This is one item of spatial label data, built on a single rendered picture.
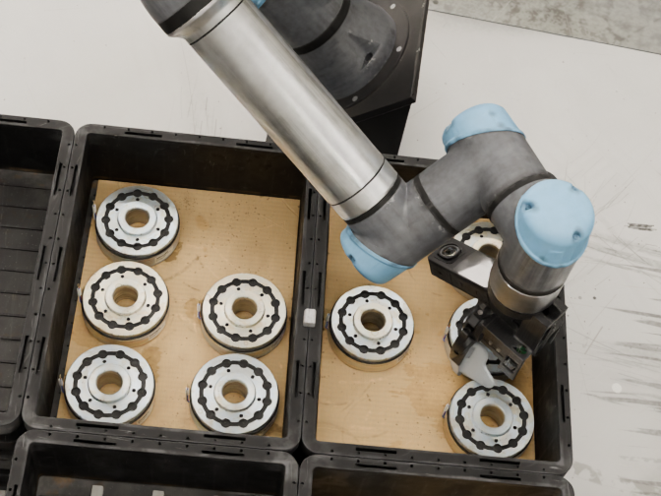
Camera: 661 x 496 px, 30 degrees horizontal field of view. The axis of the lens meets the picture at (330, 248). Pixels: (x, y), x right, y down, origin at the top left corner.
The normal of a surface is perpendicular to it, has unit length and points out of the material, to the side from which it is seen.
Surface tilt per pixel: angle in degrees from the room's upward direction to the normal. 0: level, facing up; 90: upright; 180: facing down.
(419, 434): 0
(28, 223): 0
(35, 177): 0
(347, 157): 40
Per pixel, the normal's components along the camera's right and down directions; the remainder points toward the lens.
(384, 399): 0.11, -0.50
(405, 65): -0.59, -0.48
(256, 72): 0.06, 0.35
